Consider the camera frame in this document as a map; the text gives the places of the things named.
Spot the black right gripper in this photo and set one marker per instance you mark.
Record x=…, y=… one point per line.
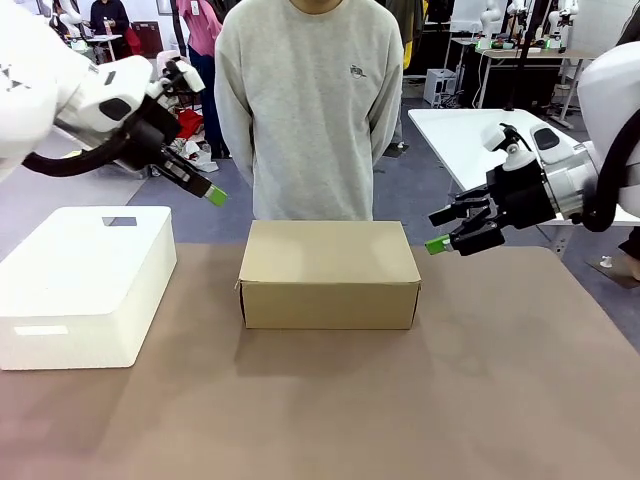
x=520, y=195

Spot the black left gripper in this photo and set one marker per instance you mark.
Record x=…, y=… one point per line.
x=150, y=135

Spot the brown cardboard shoe box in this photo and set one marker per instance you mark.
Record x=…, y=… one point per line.
x=330, y=270

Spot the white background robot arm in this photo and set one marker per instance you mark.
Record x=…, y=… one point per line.
x=487, y=25
x=562, y=22

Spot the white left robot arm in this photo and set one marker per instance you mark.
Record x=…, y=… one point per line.
x=35, y=75

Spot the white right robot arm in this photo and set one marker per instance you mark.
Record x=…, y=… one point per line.
x=610, y=75

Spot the pile of mixed clothes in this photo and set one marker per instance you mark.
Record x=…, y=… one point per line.
x=192, y=150

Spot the hanging navy trousers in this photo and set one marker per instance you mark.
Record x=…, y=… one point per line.
x=210, y=115

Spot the white side table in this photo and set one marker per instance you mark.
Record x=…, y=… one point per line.
x=465, y=145

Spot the person in grey sweatshirt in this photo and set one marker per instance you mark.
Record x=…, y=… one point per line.
x=310, y=110

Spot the white open cabinet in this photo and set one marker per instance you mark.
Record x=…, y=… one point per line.
x=441, y=87

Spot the small white floor object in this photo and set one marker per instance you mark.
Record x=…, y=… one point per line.
x=606, y=261

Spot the hanging red garment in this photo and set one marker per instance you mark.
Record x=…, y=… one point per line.
x=133, y=42

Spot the hanging pink shirt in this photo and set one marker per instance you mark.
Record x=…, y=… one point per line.
x=200, y=27

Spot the white plastic bin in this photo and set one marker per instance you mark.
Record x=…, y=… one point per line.
x=85, y=280

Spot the black tripod pole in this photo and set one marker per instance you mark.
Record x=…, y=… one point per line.
x=525, y=55

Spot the seated person in black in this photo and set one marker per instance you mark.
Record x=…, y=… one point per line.
x=109, y=17

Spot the background lab table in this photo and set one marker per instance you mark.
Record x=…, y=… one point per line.
x=540, y=52

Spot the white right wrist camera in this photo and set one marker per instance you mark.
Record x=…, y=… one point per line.
x=510, y=150

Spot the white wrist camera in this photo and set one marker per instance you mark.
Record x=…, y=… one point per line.
x=510, y=150
x=187, y=77

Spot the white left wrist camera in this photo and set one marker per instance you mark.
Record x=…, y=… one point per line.
x=187, y=77

